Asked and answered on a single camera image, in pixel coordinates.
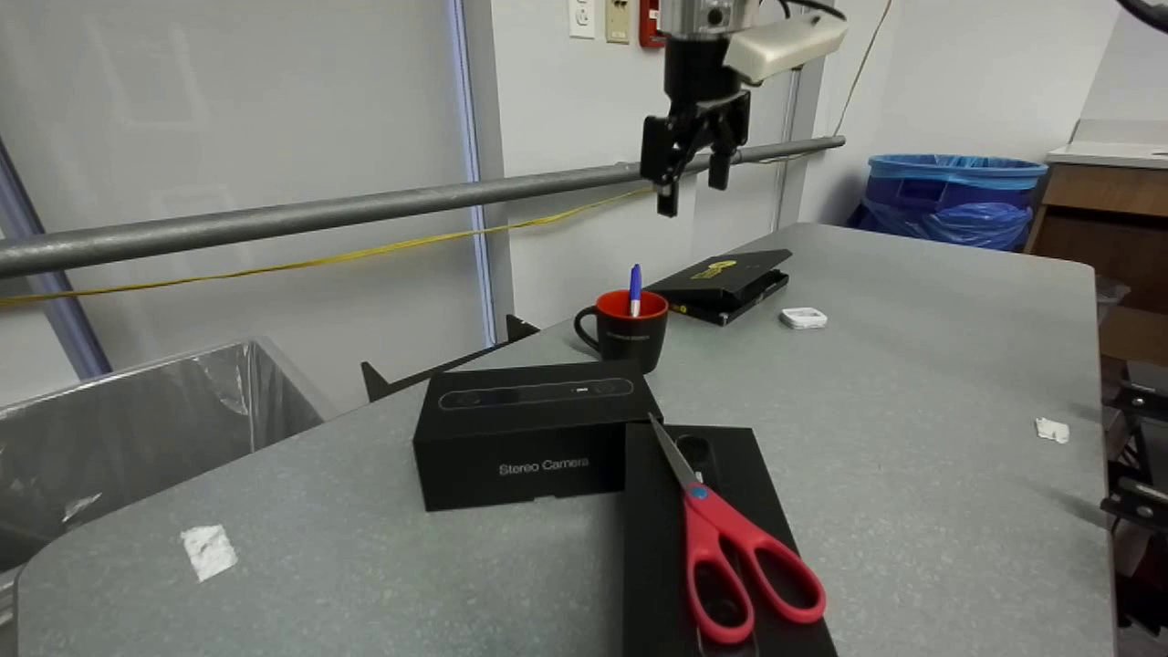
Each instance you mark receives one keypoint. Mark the black camera box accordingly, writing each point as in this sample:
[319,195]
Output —
[534,436]

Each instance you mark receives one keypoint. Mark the small white case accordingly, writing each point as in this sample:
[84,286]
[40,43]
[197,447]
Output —
[804,318]

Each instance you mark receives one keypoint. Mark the red fire alarm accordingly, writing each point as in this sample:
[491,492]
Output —
[650,23]

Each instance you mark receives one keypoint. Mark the beige wall switch plate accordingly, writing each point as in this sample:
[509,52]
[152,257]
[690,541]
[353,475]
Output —
[618,18]

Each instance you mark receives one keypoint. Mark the clear lined trash bin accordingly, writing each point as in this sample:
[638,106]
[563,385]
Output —
[128,438]

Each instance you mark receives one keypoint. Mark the white tape patch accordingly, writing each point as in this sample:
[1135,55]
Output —
[209,550]

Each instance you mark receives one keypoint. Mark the grey metal rod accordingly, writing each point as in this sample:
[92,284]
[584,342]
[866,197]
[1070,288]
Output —
[319,214]

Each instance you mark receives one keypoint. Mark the black box with yellow print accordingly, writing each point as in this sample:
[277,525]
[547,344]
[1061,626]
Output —
[725,278]

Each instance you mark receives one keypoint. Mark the white paper scrap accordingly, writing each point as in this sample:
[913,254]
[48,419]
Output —
[1052,430]

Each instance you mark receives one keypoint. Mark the black stand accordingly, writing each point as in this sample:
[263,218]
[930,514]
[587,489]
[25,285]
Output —
[1136,484]

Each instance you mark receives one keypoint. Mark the red and black mug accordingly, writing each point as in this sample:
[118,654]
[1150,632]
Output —
[623,335]

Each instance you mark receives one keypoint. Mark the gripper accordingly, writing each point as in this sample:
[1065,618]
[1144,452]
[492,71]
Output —
[697,75]

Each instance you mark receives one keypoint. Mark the white wall socket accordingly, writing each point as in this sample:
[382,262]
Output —
[581,16]

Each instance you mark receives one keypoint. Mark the blue lined trash bin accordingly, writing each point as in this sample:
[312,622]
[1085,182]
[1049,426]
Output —
[949,201]

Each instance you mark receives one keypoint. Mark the blue pen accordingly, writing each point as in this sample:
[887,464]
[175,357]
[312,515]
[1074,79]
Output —
[635,290]

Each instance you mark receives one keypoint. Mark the black metal bracket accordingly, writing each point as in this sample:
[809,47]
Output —
[438,365]

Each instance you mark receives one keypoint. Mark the wooden cabinet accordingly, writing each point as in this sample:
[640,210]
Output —
[1104,237]

